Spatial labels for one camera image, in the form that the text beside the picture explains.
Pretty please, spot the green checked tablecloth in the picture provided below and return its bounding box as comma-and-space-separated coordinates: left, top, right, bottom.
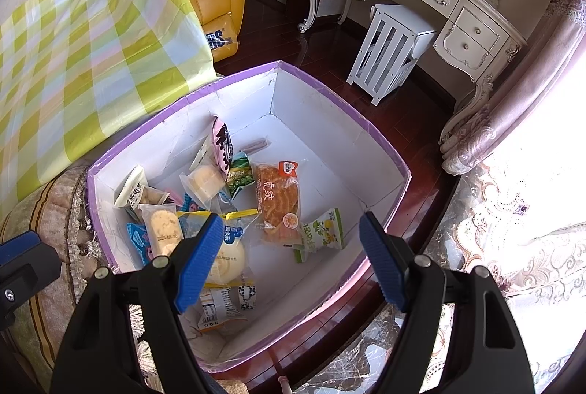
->
0, 0, 217, 212

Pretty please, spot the white slatted stool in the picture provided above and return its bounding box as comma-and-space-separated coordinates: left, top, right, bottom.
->
345, 3, 438, 106

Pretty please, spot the blue snack packet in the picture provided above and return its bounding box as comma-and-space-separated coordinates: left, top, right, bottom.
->
126, 222, 159, 267

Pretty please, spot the small green snack packet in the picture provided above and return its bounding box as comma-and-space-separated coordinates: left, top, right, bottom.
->
226, 151, 255, 200

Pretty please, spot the orange printed bread packet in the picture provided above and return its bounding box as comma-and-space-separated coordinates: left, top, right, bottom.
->
253, 160, 304, 246

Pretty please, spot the pink floral curtain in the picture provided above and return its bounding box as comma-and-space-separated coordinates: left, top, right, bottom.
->
439, 0, 586, 175

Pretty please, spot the clear pale cake packet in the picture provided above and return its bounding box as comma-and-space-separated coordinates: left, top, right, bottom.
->
179, 163, 230, 212

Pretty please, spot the black white spotted packet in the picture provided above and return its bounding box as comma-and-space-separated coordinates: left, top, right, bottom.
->
235, 283, 257, 311

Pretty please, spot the white cookie packet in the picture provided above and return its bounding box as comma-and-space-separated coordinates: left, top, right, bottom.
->
114, 166, 168, 209

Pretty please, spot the sheer lace curtain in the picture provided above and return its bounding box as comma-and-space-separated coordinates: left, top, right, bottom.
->
426, 101, 586, 394

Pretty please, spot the bun bag with yellow strip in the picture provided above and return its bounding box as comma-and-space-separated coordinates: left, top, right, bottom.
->
176, 208, 259, 289

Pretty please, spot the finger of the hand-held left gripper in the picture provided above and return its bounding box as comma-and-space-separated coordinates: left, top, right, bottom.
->
0, 230, 62, 331

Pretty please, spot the white green fruit print packet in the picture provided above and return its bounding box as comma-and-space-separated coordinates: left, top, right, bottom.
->
293, 207, 345, 264

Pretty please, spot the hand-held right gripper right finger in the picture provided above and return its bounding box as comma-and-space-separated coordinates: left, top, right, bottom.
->
358, 212, 534, 394

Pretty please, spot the pink snack packet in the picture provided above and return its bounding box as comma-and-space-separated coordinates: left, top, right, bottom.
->
211, 115, 235, 175

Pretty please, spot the striped beige cushion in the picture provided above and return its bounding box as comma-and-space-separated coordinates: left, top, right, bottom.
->
0, 165, 152, 394

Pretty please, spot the orange and white snack packet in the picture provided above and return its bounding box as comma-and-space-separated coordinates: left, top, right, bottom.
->
197, 284, 248, 333

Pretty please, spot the purple and white box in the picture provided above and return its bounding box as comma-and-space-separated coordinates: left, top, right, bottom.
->
86, 60, 413, 374

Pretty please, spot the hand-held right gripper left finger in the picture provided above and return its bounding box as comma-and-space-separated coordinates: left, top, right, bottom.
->
50, 212, 225, 394

